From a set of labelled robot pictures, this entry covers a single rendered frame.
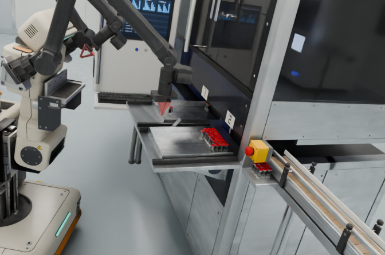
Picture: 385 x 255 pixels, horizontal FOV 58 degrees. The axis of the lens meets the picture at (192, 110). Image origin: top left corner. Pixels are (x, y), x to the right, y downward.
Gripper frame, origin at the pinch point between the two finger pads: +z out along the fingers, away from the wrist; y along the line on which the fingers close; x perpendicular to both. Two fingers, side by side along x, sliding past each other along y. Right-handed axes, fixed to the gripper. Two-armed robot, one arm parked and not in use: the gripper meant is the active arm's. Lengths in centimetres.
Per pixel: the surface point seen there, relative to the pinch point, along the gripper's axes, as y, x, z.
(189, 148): 17.1, 4.2, 20.0
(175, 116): 21.1, 39.3, 19.7
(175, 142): 12.2, 10.3, 19.9
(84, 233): -23, 51, 107
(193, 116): 32, 40, 20
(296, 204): 47, -40, 21
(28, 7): -84, 545, 54
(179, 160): 8.3, -7.8, 18.6
